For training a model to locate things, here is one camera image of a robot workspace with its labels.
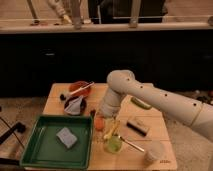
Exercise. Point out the yellow corn cob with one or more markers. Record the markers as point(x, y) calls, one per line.
point(111, 131)

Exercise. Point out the small orange apple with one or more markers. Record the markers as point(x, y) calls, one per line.
point(99, 123)

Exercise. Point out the blue sponge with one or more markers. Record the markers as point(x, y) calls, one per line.
point(67, 137)

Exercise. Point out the black clamp handle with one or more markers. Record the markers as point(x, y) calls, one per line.
point(17, 127)

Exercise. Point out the green chili pepper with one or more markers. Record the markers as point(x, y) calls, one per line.
point(140, 103)

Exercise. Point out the white handled brush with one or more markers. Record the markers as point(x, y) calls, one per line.
point(66, 94)

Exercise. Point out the black and tan eraser block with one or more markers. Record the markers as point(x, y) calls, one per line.
point(137, 125)

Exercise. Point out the grey folded cloth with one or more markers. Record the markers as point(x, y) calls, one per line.
point(73, 105)

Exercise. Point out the white paper cup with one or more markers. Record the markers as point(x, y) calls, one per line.
point(154, 152)

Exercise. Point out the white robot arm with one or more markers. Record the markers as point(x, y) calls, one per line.
point(192, 113)

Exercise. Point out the orange bowl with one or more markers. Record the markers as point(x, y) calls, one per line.
point(79, 88)

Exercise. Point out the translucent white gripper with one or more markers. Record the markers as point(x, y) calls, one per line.
point(109, 122)

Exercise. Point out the bunch of dark grapes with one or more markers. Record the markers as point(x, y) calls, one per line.
point(93, 113)

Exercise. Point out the gold metal spoon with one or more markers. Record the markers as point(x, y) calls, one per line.
point(131, 144)

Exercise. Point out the green plastic cup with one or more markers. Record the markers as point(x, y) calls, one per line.
point(113, 145)

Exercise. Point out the green plastic tray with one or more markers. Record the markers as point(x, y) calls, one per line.
point(44, 149)

